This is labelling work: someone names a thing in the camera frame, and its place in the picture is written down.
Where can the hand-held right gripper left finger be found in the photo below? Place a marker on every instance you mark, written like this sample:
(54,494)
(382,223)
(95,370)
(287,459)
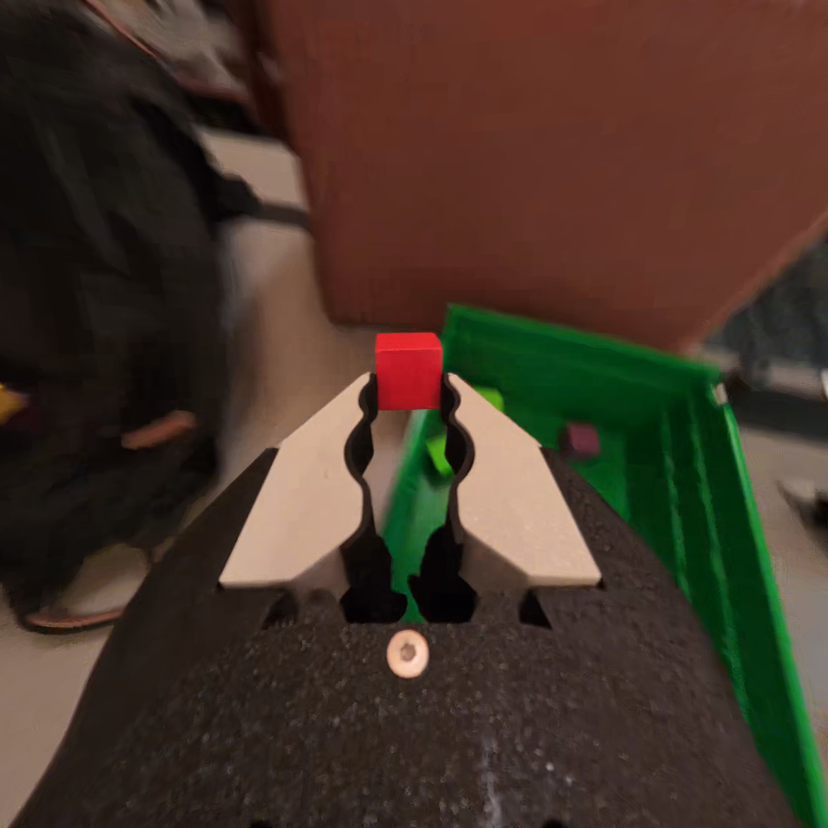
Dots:
(304,511)

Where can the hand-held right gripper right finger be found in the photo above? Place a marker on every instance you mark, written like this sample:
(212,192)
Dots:
(517,511)

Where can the green plastic bin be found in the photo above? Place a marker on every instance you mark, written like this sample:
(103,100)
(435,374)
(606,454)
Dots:
(550,362)

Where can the red wooden cube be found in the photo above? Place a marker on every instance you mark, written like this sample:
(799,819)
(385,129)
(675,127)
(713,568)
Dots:
(409,372)

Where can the purple wooden cube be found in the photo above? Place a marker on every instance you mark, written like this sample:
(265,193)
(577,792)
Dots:
(580,440)

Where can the green wooden cube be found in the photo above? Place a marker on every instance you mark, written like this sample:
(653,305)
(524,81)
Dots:
(440,456)
(491,399)

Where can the pale tan tag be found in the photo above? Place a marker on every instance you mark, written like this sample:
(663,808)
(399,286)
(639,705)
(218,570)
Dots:
(720,394)

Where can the black backpack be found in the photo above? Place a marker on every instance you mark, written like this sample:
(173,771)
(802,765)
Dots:
(97,291)

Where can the brown wooden cabinet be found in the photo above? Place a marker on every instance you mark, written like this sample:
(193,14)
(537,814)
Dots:
(517,162)

